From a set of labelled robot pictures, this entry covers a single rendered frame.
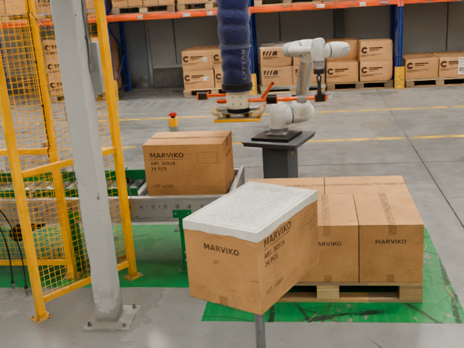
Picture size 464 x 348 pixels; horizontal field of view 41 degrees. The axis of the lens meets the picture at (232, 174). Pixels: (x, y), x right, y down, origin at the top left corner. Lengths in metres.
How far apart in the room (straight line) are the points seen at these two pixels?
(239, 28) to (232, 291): 2.14
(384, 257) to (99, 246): 1.79
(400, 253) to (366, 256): 0.21
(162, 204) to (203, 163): 0.42
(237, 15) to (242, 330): 2.11
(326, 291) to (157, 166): 1.53
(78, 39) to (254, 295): 1.75
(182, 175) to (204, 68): 7.41
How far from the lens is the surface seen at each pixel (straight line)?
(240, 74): 4.44
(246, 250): 2.71
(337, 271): 4.08
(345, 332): 3.88
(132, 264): 4.65
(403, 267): 4.10
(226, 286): 2.86
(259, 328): 3.25
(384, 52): 11.75
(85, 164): 3.74
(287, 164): 5.26
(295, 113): 5.28
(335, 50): 4.50
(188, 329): 3.98
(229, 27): 4.40
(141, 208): 4.56
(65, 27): 3.62
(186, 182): 4.57
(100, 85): 3.77
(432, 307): 4.19
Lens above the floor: 2.05
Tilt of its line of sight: 17 degrees down
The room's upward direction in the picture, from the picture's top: 4 degrees counter-clockwise
